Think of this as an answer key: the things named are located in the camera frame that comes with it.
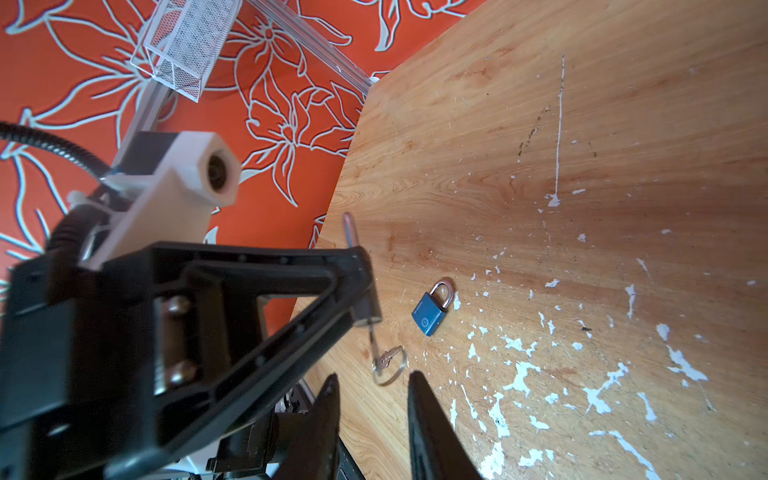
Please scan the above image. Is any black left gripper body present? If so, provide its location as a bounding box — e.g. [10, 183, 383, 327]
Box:
[1, 243, 263, 479]

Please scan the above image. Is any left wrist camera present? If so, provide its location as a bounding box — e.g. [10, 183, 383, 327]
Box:
[67, 131, 242, 271]

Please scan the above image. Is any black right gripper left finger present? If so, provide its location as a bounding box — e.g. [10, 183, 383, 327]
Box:
[273, 373, 340, 479]

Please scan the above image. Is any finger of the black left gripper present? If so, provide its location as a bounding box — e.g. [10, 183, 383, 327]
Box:
[149, 242, 360, 308]
[105, 299, 360, 479]

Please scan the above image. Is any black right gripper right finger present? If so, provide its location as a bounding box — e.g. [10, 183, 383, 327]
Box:
[407, 371, 481, 480]

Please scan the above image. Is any clear mesh basket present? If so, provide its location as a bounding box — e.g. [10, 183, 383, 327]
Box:
[130, 0, 242, 103]

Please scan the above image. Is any blue padlock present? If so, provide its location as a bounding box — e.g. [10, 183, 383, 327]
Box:
[411, 277, 456, 336]

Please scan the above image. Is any black padlock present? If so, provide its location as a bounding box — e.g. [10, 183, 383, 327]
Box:
[343, 212, 382, 328]

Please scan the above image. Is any small silver key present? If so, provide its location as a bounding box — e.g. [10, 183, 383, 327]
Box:
[368, 324, 408, 387]

